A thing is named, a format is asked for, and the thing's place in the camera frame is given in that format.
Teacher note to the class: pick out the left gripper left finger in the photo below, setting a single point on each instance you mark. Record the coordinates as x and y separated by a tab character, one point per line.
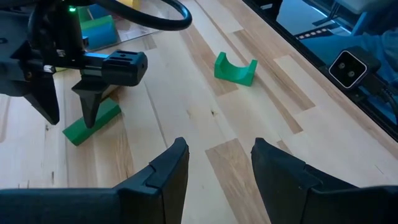
168	180

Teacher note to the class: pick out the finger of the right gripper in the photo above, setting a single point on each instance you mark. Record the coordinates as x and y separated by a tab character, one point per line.
90	102
45	99

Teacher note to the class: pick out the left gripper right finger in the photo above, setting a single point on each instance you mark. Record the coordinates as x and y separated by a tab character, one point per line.
283	183

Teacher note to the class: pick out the yellow cylinder block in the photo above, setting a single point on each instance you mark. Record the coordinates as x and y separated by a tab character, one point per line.
132	2

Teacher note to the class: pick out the dark green rectangular block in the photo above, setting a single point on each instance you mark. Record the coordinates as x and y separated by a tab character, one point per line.
107	113

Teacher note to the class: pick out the clear plastic bin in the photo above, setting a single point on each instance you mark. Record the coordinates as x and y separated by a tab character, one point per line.
136	28

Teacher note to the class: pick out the green thick block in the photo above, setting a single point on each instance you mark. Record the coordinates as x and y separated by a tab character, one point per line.
234	73

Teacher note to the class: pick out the black floor mat striped edge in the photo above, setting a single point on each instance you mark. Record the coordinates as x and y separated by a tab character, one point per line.
311	33

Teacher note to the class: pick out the light grey stool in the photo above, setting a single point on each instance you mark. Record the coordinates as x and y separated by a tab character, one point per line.
357	4

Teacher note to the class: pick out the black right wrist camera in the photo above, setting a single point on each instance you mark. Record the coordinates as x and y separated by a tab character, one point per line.
124	67

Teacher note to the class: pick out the black camera on stand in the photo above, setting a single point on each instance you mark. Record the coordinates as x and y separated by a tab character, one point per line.
342	46

